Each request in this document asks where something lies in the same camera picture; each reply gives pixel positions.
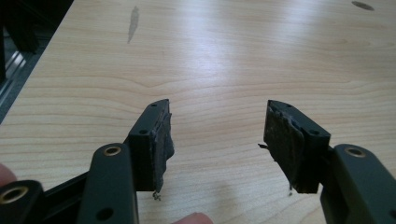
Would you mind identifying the black metal stand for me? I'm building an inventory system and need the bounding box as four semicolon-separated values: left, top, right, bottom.
0;0;75;82

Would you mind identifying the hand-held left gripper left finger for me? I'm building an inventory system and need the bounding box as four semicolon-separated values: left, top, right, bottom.
123;98;176;201

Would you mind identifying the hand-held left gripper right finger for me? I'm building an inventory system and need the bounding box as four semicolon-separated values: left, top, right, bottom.
257;99;332;196

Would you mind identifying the silver metal rail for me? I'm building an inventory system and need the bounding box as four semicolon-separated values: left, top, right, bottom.
0;50;28;108

